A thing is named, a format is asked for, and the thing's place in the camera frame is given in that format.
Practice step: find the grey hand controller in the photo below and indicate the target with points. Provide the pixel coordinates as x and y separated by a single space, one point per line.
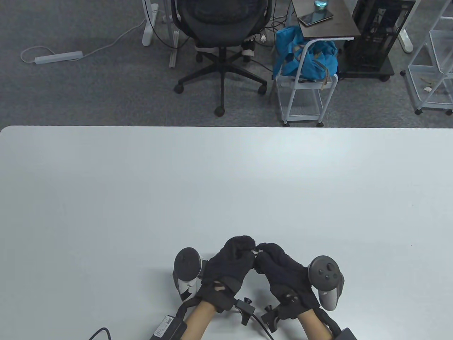
187 262
324 271

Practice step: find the black computer case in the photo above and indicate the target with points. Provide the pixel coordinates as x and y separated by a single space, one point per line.
375 35

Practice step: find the white-framed dark side table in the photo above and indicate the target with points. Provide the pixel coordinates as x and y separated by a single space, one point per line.
325 24

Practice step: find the white power strip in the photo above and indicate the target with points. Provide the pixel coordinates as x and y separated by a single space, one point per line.
58 57

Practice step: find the black wheeled stand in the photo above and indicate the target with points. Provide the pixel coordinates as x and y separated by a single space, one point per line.
364 72

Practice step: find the blue fabric bag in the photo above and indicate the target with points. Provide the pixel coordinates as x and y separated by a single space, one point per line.
288 56

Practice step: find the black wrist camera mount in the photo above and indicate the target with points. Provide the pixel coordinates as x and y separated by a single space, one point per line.
244 311
272 318

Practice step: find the black office chair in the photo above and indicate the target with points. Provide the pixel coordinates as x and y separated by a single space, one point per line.
219 14

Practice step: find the black box with white label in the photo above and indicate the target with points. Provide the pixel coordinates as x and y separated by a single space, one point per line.
164 326

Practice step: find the white desk leg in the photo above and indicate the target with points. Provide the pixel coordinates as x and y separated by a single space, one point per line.
406 40
148 35

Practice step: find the white mesh shelf trolley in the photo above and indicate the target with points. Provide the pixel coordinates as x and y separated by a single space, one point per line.
430 103

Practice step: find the blue-tinted drinking glass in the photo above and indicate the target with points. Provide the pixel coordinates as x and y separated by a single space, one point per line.
321 4

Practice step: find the person's left forearm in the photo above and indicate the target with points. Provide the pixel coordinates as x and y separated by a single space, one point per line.
198 318

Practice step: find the person's right forearm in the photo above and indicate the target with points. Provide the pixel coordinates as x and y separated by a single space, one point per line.
315 327

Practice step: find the white desk foot bar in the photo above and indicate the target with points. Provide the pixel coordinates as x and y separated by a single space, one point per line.
173 53

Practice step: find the black smartphone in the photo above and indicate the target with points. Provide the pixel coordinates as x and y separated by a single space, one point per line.
315 18

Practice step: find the person's right hand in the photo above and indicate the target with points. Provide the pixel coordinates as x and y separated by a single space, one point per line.
283 272

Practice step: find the white wall plug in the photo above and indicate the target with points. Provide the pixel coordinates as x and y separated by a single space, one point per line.
263 37

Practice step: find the person's left hand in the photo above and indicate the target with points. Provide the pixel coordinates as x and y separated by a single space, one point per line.
226 267

